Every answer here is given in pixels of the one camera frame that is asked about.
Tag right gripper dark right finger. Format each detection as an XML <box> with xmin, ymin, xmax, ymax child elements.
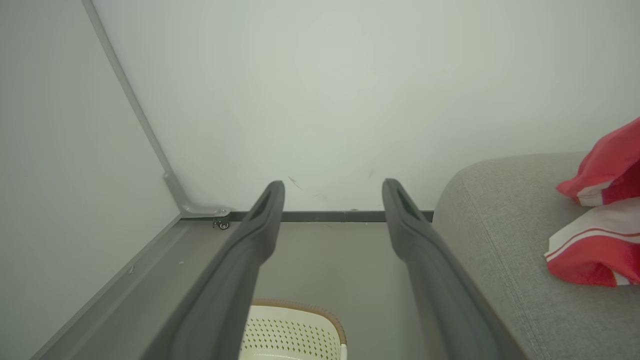
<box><xmin>382</xmin><ymin>178</ymin><xmax>526</xmax><ymax>360</ymax></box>

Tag cream perforated laundry basket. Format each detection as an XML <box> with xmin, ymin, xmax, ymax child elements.
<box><xmin>239</xmin><ymin>298</ymin><xmax>348</xmax><ymax>360</ymax></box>

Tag grey fabric sofa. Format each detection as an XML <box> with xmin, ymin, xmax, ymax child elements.
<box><xmin>432</xmin><ymin>151</ymin><xmax>640</xmax><ymax>360</ymax></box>

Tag black baseboard strip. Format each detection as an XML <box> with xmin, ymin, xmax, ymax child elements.
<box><xmin>230</xmin><ymin>210</ymin><xmax>435</xmax><ymax>223</ymax></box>

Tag white and red jersey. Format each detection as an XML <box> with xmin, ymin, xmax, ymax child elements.
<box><xmin>544</xmin><ymin>197</ymin><xmax>640</xmax><ymax>287</ymax></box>

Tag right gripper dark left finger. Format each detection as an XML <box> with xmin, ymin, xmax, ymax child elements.
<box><xmin>142</xmin><ymin>181</ymin><xmax>286</xmax><ymax>360</ymax></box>

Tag red shorts with white stripe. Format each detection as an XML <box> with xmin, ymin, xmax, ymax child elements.
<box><xmin>556</xmin><ymin>117</ymin><xmax>640</xmax><ymax>207</ymax></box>

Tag grey metal corner bracket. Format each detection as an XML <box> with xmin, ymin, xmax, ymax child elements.
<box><xmin>82</xmin><ymin>0</ymin><xmax>232</xmax><ymax>219</ymax></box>

